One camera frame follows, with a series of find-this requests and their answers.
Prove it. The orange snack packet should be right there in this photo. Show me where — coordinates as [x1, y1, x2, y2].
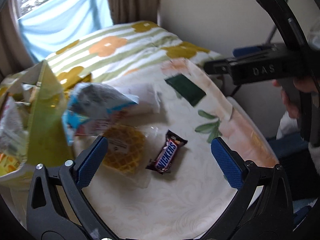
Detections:
[0, 152, 25, 178]

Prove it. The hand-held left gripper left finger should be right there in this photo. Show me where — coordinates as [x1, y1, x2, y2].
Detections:
[26, 135, 118, 240]

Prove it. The cream floral tablecloth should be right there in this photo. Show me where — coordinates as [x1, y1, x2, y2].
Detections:
[72, 57, 275, 237]

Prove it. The light blue cloth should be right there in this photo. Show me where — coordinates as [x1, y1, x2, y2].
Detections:
[16, 0, 113, 63]

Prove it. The person's right hand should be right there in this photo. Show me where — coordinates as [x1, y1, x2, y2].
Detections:
[272, 76, 320, 119]

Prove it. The person's leg in jeans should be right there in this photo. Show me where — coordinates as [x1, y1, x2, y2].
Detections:
[266, 137, 320, 200]

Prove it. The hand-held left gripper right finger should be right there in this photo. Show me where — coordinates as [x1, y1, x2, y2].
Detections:
[200, 137, 294, 240]

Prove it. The striped floral blanket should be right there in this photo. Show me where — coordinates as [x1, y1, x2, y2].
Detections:
[44, 21, 223, 93]

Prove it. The blue-white snack packet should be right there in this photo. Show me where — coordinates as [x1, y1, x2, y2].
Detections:
[61, 82, 140, 147]

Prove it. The dark green packet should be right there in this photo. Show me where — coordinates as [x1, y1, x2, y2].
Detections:
[164, 74, 207, 107]

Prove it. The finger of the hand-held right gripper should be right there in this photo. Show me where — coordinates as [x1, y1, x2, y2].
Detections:
[204, 56, 235, 76]
[232, 45, 263, 56]

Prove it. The yellow-green cardboard box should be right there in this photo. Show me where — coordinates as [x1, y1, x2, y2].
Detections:
[0, 60, 75, 188]

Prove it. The black curved band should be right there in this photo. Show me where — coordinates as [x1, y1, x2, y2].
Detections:
[242, 0, 317, 143]

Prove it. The round waffle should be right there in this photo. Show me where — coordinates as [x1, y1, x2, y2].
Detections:
[100, 125, 160, 188]

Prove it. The small white table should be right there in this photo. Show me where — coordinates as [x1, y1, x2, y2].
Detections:
[0, 96, 283, 240]

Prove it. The brown curtain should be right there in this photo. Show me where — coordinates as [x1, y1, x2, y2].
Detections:
[0, 0, 33, 80]
[102, 0, 160, 27]

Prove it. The brown chocolate bar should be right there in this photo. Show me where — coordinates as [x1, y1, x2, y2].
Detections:
[145, 129, 188, 175]

